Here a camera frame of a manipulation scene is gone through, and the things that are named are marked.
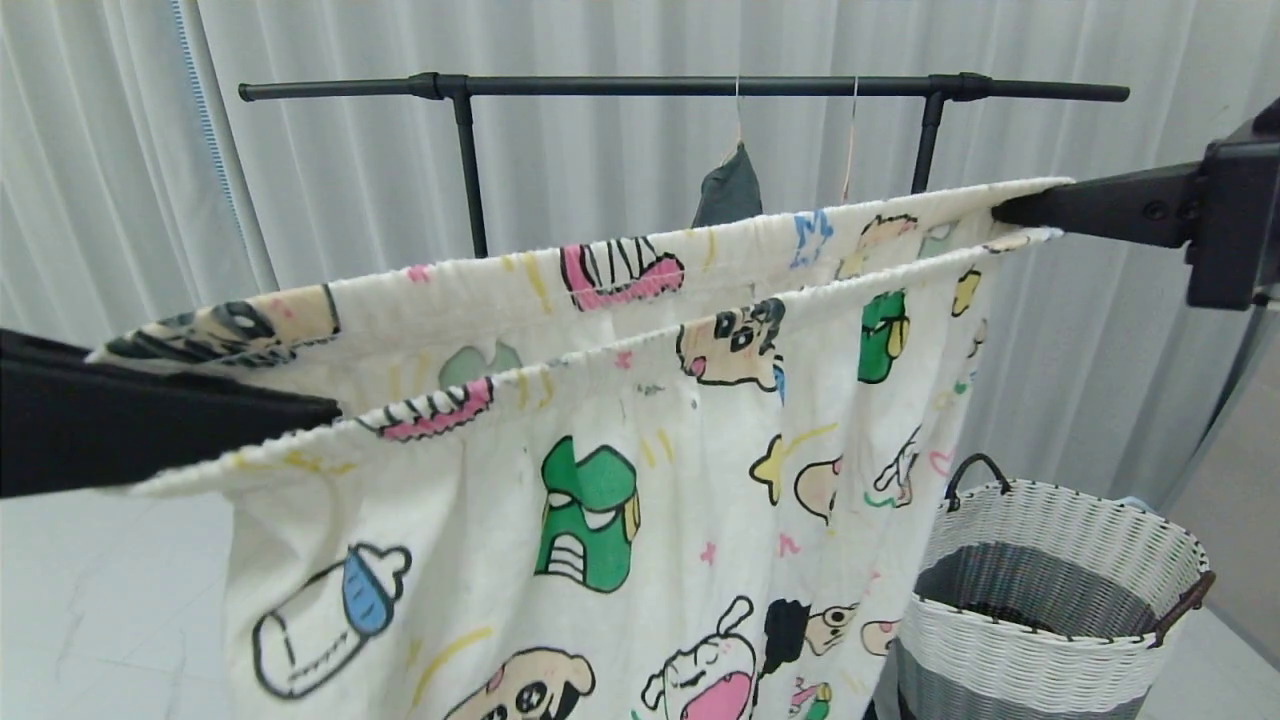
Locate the dark grey t-shirt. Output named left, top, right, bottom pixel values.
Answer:
left=690, top=140, right=765, bottom=229

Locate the cream printed garment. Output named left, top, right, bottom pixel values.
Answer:
left=85, top=177, right=1076, bottom=720

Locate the white laundry basket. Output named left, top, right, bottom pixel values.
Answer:
left=893, top=453, right=1217, bottom=720

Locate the white curtain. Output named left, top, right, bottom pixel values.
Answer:
left=0, top=0, right=1280, bottom=501

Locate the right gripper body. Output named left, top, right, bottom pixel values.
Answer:
left=1185, top=98, right=1280, bottom=311

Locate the black clothes rack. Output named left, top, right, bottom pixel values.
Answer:
left=238, top=72, right=1131, bottom=259

